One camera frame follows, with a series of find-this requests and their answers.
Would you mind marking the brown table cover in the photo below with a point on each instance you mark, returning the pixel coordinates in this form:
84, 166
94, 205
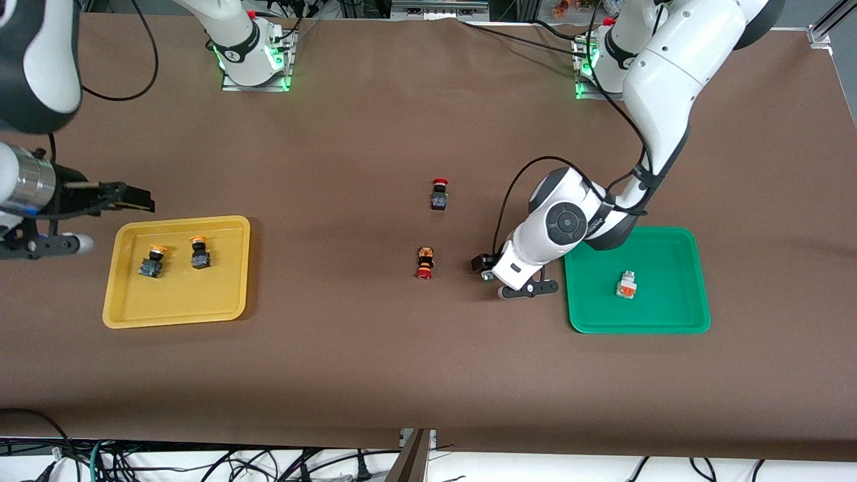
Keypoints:
428, 375

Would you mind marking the aluminium frame profile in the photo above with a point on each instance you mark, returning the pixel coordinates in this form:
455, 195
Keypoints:
830, 23

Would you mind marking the yellow button green-marked block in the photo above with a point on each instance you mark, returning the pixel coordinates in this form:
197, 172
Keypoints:
151, 263

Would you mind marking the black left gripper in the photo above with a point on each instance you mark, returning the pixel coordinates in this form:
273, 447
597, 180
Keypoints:
479, 262

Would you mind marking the small orange object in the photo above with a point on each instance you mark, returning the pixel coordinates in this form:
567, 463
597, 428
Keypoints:
560, 9

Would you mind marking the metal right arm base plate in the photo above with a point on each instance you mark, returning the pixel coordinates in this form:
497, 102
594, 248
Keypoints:
284, 80

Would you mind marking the green button orange contact block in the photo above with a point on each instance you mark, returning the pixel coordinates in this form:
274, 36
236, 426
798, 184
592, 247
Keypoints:
627, 286

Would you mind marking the green plastic tray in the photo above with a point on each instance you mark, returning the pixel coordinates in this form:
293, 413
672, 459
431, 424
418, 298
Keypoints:
663, 254

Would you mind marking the metal table frame beam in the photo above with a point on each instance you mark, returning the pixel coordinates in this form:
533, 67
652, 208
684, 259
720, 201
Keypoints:
408, 462

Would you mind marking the yellow button red-marked block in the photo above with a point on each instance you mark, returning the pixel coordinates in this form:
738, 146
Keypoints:
200, 254

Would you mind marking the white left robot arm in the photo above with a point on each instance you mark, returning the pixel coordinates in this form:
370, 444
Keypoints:
669, 80

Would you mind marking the red button orange contact block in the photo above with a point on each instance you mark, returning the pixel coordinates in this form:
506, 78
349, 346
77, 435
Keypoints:
424, 263

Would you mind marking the yellow plastic tray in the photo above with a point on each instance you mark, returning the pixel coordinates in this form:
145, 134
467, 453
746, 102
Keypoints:
177, 301

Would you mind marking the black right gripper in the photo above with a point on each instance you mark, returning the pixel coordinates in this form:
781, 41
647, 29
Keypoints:
72, 194

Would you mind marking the red button black body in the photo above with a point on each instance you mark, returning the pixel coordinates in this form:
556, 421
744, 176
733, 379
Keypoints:
439, 196

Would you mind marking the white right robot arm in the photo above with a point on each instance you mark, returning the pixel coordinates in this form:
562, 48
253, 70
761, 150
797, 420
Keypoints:
234, 47

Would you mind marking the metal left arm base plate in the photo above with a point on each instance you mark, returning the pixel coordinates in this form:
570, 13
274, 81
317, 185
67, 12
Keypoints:
582, 90

